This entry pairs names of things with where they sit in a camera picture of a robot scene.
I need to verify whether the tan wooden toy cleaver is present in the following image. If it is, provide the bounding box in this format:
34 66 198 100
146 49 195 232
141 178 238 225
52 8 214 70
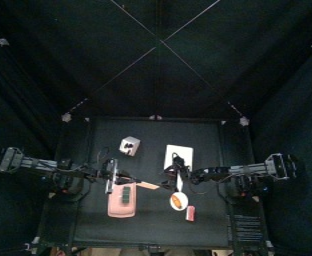
138 180 162 191

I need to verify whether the dark green sliced toy block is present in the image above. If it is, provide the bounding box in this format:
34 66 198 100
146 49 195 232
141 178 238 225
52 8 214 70
120 186 133 204

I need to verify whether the white oval plate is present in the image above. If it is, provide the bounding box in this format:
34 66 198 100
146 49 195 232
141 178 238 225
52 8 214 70
170 191 190 212

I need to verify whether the white paper sheet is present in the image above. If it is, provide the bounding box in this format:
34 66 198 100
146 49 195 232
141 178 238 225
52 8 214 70
163 144 195 171

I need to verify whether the pink rectangular tray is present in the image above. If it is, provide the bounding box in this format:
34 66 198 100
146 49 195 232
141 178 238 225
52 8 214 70
107 183 139 219

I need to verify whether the grey white knife block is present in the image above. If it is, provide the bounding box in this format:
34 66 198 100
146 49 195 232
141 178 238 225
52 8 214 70
119 135 143 157

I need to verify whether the small red rectangular toy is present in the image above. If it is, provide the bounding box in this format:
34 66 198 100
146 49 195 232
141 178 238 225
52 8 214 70
186 205 197 222

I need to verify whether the white printed label sticker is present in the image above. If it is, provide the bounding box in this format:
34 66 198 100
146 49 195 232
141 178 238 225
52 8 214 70
233 214 266 248

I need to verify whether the thin black cable loop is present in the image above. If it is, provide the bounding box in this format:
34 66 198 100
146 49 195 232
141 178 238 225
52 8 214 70
170 151 187 165

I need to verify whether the thin diagonal brace cord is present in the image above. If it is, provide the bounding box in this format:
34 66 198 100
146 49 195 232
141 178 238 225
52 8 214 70
67 0 222 113
108 0 247 116

